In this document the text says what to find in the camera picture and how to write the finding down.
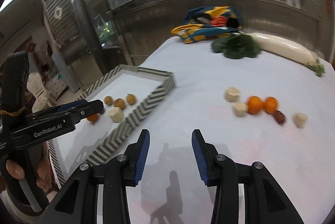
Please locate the colourful patterned cloth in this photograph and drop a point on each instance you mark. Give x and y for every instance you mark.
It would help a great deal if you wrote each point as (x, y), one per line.
(208, 22)

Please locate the dark green leafy vegetable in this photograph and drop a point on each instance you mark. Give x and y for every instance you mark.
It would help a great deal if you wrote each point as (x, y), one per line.
(236, 46)

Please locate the long white radish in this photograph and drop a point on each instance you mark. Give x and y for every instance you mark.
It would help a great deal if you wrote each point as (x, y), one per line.
(290, 50)

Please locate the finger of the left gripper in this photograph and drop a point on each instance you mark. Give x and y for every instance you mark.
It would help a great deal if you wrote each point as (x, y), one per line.
(83, 109)
(56, 109)

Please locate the small orange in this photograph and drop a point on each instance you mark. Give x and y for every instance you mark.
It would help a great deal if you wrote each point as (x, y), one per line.
(93, 118)

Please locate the white yam piece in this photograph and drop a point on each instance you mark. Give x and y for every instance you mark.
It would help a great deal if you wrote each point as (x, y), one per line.
(240, 109)
(232, 94)
(300, 119)

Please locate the white ornate chair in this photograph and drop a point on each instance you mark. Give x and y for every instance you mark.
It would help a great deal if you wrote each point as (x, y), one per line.
(43, 98)

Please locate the large white yam chunk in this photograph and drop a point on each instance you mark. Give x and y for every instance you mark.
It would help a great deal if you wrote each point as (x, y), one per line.
(116, 115)

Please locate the orange mandarin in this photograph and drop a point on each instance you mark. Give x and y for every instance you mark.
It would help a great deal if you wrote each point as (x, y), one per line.
(254, 105)
(270, 105)

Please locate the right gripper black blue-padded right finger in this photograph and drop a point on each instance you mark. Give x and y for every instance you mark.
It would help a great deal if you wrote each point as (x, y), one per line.
(219, 171)

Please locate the small tan longan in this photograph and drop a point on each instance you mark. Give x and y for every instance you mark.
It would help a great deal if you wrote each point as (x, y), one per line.
(108, 100)

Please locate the red jujube date back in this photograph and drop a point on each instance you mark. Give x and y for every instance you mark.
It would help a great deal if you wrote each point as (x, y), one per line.
(279, 117)

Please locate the person's hand holding gripper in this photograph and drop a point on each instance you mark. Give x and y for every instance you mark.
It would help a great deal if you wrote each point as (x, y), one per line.
(44, 178)

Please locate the chevron striped white tray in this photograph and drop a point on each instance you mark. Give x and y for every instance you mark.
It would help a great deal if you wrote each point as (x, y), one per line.
(134, 92)

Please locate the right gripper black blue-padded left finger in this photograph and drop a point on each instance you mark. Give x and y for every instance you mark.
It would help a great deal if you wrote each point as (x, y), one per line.
(124, 170)

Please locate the white tablecloth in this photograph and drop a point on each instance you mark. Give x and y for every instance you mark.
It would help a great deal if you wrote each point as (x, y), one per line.
(301, 160)

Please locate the tan longan fruit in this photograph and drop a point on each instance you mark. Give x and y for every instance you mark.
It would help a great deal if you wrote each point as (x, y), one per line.
(131, 99)
(120, 103)

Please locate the white yam piece top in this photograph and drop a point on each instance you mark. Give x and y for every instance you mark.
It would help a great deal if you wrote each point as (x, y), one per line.
(232, 94)

